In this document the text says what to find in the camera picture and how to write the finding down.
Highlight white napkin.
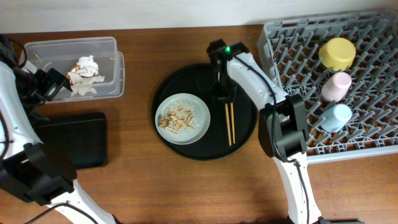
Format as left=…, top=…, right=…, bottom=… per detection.
left=71, top=55, right=104, bottom=97

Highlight wooden chopstick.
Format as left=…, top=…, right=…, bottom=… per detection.
left=230, top=102, right=236, bottom=144
left=224, top=103, right=232, bottom=146

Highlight grey plate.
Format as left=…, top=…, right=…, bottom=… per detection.
left=153, top=93, right=211, bottom=145

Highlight food scraps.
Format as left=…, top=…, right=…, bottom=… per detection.
left=158, top=101, right=197, bottom=134

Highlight pink cup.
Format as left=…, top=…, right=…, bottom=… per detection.
left=322, top=72, right=352, bottom=101

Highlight light blue cup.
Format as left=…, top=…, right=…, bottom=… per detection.
left=320, top=104, right=353, bottom=133

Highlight yellow bowl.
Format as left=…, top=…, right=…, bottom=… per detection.
left=318, top=37, right=356, bottom=71

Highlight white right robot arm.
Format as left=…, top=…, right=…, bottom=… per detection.
left=206, top=39, right=325, bottom=223

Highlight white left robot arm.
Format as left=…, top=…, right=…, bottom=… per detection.
left=1, top=35, right=118, bottom=223

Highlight grey dishwasher rack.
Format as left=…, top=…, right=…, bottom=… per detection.
left=257, top=11, right=397, bottom=164

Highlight round black tray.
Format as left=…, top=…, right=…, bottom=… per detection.
left=152, top=63, right=257, bottom=161

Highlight clear plastic bin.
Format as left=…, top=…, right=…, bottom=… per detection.
left=20, top=37, right=125, bottom=103

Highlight black rectangular tray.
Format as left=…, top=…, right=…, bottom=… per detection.
left=34, top=112, right=108, bottom=169

